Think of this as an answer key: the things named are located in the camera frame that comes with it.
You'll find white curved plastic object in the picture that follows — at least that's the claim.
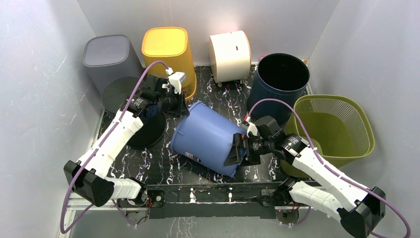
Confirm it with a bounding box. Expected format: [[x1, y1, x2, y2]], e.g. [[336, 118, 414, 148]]
[[209, 30, 251, 87]]

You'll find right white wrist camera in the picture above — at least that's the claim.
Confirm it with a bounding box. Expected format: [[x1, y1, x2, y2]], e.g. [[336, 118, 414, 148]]
[[241, 114, 259, 137]]

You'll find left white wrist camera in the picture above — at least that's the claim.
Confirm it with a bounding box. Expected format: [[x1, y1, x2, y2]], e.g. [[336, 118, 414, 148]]
[[162, 67, 187, 94]]

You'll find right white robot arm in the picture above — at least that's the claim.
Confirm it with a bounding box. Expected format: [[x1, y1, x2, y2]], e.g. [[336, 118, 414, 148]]
[[225, 116, 385, 238]]

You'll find orange mesh waste basket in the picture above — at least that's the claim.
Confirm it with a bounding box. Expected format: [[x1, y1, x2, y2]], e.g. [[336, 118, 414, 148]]
[[142, 27, 197, 101]]

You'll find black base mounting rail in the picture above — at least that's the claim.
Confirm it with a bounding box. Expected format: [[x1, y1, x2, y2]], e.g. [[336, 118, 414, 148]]
[[143, 182, 297, 219]]

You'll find grey mesh waste basket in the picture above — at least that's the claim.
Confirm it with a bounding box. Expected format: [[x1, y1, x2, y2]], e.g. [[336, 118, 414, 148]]
[[83, 35, 144, 95]]

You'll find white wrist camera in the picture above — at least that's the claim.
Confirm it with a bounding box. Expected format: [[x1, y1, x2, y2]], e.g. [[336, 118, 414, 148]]
[[241, 114, 259, 137], [162, 67, 187, 94]]

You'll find dark navy bin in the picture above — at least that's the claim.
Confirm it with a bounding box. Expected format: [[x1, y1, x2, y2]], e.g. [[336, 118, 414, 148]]
[[247, 53, 310, 125]]

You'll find olive green mesh basket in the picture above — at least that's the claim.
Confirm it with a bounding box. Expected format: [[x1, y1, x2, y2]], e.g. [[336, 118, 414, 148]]
[[285, 95, 375, 168]]

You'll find blue plastic bin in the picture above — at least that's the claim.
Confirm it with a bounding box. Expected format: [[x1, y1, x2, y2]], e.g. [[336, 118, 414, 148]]
[[170, 101, 246, 178]]

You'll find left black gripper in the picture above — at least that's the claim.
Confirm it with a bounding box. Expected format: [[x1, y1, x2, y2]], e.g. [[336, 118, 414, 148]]
[[157, 89, 190, 119]]

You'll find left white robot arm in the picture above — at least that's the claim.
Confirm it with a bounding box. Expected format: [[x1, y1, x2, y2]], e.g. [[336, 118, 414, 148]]
[[63, 72, 189, 207]]

